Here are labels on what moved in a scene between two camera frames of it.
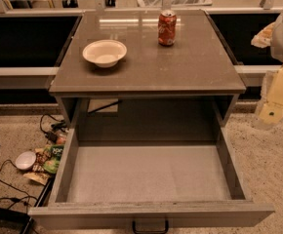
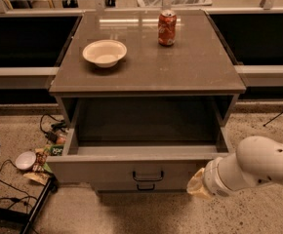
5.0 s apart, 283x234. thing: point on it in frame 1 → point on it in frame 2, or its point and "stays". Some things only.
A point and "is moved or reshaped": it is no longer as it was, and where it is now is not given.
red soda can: (167, 27) stays
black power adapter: (52, 136) stays
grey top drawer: (148, 187) is moved or reshaped
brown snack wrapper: (39, 177) stays
